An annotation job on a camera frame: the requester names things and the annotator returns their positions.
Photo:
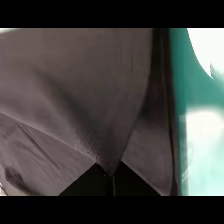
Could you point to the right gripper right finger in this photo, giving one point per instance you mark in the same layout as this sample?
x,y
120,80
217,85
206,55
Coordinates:
x,y
133,183

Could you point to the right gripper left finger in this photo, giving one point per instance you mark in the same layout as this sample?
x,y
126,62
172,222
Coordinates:
x,y
91,183

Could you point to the black garment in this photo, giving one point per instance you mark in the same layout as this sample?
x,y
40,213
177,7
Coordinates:
x,y
76,96

